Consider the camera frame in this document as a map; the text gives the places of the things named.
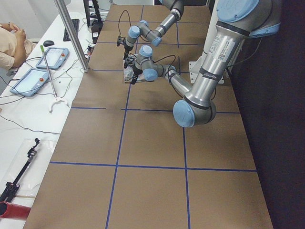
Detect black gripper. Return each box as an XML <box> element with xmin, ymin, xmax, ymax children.
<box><xmin>131</xmin><ymin>64</ymin><xmax>142</xmax><ymax>84</ymax></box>
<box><xmin>123</xmin><ymin>44</ymin><xmax>133</xmax><ymax>60</ymax></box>

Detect striped polo shirt white collar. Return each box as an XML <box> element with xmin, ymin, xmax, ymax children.
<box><xmin>123</xmin><ymin>54</ymin><xmax>158</xmax><ymax>84</ymax></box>

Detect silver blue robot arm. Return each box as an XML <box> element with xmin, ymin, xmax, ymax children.
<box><xmin>123</xmin><ymin>0</ymin><xmax>282</xmax><ymax>127</ymax></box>
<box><xmin>121</xmin><ymin>0</ymin><xmax>184</xmax><ymax>60</ymax></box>

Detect black stand background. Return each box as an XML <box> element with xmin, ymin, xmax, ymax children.
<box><xmin>83</xmin><ymin>0</ymin><xmax>103</xmax><ymax>27</ymax></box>

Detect black keyboard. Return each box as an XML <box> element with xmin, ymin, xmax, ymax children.
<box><xmin>62</xmin><ymin>19</ymin><xmax>80</xmax><ymax>42</ymax></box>

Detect upper blue teach pendant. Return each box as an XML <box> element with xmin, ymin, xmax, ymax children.
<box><xmin>44</xmin><ymin>47</ymin><xmax>69</xmax><ymax>70</ymax></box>

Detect blue teach pendant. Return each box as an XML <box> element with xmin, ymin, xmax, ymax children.
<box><xmin>44</xmin><ymin>47</ymin><xmax>69</xmax><ymax>70</ymax></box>
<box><xmin>10</xmin><ymin>68</ymin><xmax>49</xmax><ymax>96</ymax></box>

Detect black computer mouse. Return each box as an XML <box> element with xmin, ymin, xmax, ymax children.
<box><xmin>43</xmin><ymin>40</ymin><xmax>54</xmax><ymax>47</ymax></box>

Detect long metal rod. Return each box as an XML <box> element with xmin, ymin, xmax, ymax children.
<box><xmin>40</xmin><ymin>45</ymin><xmax>69</xmax><ymax>114</ymax></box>

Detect lower blue teach pendant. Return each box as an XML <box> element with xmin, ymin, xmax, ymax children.
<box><xmin>10</xmin><ymin>68</ymin><xmax>49</xmax><ymax>96</ymax></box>

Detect seated person beige shirt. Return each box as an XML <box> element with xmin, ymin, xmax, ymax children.
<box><xmin>0</xmin><ymin>22</ymin><xmax>36</xmax><ymax>71</ymax></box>

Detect black tool on table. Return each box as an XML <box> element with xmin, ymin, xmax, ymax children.
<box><xmin>0</xmin><ymin>137</ymin><xmax>41</xmax><ymax>203</ymax></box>

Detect red cylinder background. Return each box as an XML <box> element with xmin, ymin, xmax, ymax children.
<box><xmin>0</xmin><ymin>202</ymin><xmax>31</xmax><ymax>220</ymax></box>

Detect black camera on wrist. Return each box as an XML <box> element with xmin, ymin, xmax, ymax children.
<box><xmin>123</xmin><ymin>56</ymin><xmax>136</xmax><ymax>69</ymax></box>
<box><xmin>116</xmin><ymin>36</ymin><xmax>126</xmax><ymax>47</ymax></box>

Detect aluminium frame post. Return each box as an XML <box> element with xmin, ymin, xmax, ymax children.
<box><xmin>54</xmin><ymin>0</ymin><xmax>89</xmax><ymax>73</ymax></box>

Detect black cable on table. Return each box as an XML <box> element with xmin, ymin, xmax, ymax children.
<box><xmin>0</xmin><ymin>114</ymin><xmax>61</xmax><ymax>135</ymax></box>

